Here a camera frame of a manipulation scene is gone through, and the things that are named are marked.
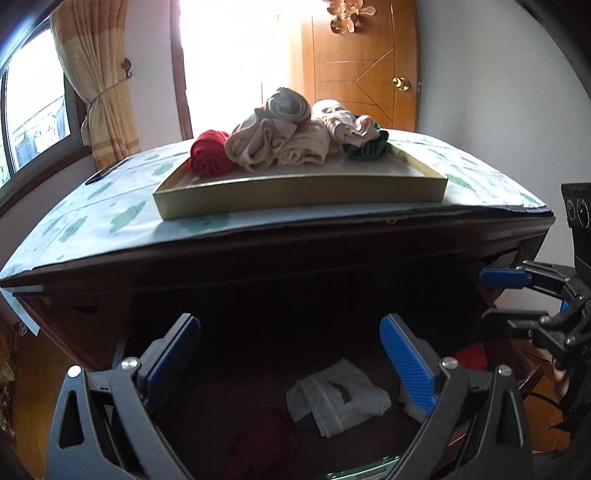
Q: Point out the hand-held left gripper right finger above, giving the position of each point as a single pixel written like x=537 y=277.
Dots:
x=411 y=364

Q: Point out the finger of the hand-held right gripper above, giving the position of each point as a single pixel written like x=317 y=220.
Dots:
x=508 y=323
x=503 y=278

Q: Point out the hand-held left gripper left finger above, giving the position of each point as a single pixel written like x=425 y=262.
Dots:
x=171 y=364

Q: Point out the red embroidered cloth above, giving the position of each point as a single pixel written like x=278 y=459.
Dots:
x=471 y=356

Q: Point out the wooden drawer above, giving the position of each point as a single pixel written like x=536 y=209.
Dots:
x=221 y=383

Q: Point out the white grey underwear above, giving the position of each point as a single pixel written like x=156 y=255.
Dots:
x=337 y=397

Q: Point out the dark red underwear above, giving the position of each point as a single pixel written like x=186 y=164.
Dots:
x=268 y=434

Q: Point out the shallow cardboard tray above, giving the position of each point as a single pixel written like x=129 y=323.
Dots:
x=300 y=194

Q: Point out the pink white patterned underwear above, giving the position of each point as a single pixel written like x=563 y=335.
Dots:
x=339 y=122

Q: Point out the cream dotted underwear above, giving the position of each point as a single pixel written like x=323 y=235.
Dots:
x=307 y=145

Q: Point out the dark wooden desk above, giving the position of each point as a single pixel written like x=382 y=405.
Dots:
x=277 y=244

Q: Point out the white tablecloth with green print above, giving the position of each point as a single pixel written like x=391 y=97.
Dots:
x=92 y=217

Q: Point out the black smartphone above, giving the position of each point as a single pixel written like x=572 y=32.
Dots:
x=104 y=174

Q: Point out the brass door knob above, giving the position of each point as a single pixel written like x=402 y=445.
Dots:
x=401 y=83

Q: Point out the hanging laundry row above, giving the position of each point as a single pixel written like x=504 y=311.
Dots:
x=27 y=143

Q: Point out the brown wooden door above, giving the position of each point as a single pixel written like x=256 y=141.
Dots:
x=360 y=55

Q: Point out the metal curtain hook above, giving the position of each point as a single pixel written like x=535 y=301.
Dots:
x=126 y=67

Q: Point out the tied beige striped curtain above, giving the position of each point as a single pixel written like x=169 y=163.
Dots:
x=101 y=69

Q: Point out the gold door decoration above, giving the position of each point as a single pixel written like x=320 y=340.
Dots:
x=346 y=18

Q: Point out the sliding glass window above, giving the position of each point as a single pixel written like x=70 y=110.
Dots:
x=32 y=92

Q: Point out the wall power socket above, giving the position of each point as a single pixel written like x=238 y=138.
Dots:
x=21 y=330

